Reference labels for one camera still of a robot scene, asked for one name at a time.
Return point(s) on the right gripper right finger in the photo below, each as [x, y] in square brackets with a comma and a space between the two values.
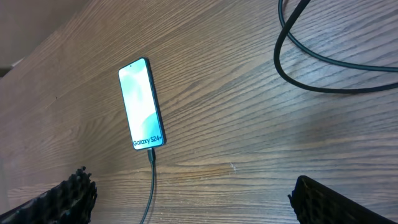
[314, 203]

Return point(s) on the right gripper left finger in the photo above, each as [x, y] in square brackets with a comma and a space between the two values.
[70, 202]

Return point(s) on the blue Galaxy smartphone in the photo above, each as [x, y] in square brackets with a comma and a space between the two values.
[141, 105]

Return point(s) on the cardboard backdrop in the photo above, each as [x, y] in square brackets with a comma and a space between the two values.
[25, 24]

